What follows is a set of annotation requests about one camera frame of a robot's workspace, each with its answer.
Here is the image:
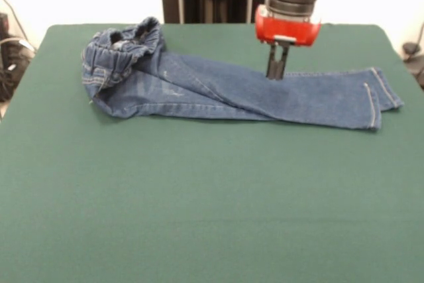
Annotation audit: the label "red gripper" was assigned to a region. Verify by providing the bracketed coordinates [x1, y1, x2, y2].
[254, 4, 322, 81]

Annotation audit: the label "blue denim jeans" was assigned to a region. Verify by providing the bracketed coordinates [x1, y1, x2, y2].
[81, 17, 405, 131]

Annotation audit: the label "black stand base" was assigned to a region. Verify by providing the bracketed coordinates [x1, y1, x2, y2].
[401, 42, 424, 89]
[0, 13, 36, 102]

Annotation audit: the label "dark green table cloth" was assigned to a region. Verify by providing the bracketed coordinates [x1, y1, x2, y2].
[0, 23, 424, 283]

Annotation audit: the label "thin grey cable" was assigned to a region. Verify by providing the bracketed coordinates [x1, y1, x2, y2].
[0, 0, 28, 41]

